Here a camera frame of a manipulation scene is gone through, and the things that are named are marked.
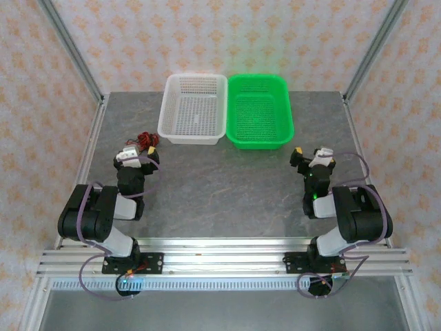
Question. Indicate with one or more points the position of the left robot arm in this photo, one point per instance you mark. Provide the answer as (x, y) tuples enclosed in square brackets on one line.
[(86, 220)]

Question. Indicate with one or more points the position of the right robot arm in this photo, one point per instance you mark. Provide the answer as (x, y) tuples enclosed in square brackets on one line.
[(361, 220)]

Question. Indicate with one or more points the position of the white plastic basket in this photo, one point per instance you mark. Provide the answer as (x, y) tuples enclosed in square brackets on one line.
[(172, 138)]

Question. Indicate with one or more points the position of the green plastic basket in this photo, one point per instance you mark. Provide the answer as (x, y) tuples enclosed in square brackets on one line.
[(258, 143)]

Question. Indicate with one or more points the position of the grey metal lower panel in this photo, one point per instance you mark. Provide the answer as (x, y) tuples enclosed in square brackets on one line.
[(220, 310)]

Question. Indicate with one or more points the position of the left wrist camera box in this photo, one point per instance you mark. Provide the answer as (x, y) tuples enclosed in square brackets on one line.
[(128, 155)]

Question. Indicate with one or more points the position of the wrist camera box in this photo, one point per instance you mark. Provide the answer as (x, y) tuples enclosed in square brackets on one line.
[(128, 155), (322, 155)]

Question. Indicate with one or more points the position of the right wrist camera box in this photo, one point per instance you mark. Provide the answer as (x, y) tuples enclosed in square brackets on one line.
[(322, 155)]

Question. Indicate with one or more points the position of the aluminium table side rail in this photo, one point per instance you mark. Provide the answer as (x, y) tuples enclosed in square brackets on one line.
[(92, 138), (358, 145)]

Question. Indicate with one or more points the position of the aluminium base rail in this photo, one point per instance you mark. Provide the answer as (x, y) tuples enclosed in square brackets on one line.
[(220, 258)]

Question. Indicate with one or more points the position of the aluminium corner post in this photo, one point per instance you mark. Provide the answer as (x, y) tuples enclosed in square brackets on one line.
[(375, 48), (69, 48)]

